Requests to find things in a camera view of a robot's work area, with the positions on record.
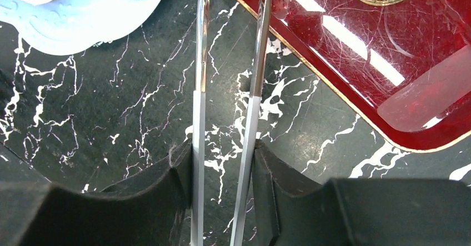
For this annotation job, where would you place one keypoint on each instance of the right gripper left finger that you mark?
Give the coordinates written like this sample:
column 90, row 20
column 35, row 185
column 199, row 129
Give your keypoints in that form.
column 147, row 208

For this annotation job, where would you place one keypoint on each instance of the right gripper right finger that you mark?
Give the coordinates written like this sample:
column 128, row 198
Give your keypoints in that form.
column 291, row 209

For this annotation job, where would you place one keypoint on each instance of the red rectangular tray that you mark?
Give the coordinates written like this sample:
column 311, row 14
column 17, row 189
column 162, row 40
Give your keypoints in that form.
column 402, row 65

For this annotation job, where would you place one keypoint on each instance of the silver metal tongs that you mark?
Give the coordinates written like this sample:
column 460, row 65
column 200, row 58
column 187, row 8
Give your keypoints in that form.
column 199, row 110

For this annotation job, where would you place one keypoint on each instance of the blue three-tier cake stand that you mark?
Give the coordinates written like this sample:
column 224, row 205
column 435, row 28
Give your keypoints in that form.
column 63, row 27

